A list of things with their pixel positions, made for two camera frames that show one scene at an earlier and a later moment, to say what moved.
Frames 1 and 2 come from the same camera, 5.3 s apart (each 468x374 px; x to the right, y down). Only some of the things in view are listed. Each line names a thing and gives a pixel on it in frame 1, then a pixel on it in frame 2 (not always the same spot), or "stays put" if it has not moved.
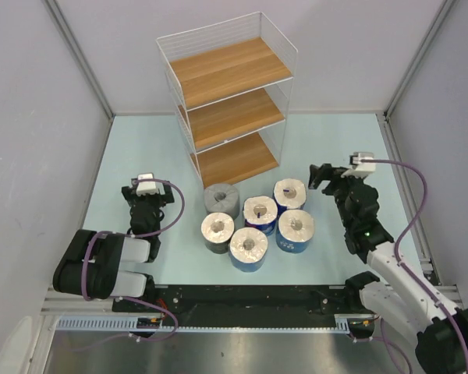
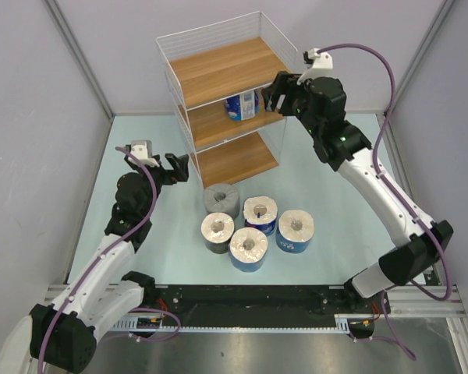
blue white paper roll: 289,194 → 243,107
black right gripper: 317,174 → 271,93
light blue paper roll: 247,248 stays put
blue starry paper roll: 295,231 stays put
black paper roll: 217,229 stays put
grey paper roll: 221,198 stays put
